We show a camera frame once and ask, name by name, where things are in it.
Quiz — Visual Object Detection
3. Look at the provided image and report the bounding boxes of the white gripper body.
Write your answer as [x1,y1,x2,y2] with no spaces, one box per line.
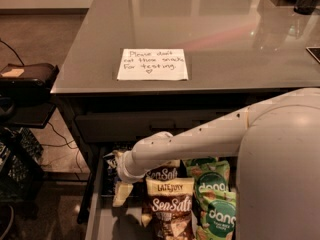
[116,151,145,183]

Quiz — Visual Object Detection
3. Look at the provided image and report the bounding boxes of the blue Kettle chip bag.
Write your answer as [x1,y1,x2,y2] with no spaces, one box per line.
[102,151,120,196]

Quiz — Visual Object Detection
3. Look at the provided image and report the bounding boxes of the middle green Dang chip bag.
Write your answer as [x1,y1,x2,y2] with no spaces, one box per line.
[187,160,230,194]

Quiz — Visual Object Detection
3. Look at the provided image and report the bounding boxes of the rear green Dang chip bag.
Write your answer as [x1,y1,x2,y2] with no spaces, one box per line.
[183,157,218,167]

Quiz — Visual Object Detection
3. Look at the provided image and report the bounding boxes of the front green Dang chip bag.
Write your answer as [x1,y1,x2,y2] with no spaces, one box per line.
[196,188,236,240]

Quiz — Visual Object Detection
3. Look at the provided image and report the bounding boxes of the white handwritten paper note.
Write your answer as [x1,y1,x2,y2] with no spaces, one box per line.
[117,49,189,81]

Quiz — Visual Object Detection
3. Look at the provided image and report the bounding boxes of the late july chip bag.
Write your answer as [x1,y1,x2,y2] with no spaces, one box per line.
[146,178,194,240]
[146,160,180,181]

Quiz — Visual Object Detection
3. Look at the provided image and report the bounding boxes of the green dang chip bag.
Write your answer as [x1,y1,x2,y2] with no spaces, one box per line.
[183,157,218,167]
[196,188,236,240]
[187,160,230,194]

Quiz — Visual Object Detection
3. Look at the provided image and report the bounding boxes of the rear Late July chip bag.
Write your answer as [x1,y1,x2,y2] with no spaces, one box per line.
[146,160,180,181]

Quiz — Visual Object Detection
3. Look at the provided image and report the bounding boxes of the black crate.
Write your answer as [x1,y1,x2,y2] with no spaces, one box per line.
[0,127,44,201]

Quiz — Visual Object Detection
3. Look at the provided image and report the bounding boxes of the open grey middle drawer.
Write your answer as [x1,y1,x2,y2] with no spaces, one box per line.
[85,147,152,240]

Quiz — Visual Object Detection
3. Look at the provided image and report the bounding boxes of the black device on side stand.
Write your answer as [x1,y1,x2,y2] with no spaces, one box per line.
[0,63,59,128]

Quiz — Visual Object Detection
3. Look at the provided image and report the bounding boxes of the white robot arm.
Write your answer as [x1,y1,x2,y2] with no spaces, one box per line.
[117,88,320,240]

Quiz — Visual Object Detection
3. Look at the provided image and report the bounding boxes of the front Late July chip bag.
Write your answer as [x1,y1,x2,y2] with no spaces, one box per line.
[146,178,194,240]

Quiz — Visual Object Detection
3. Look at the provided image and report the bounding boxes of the top left drawer front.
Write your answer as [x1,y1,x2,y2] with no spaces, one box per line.
[75,109,228,143]

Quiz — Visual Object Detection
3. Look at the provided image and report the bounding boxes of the dark tablet on counter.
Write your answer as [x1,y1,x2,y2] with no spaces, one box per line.
[306,47,320,64]

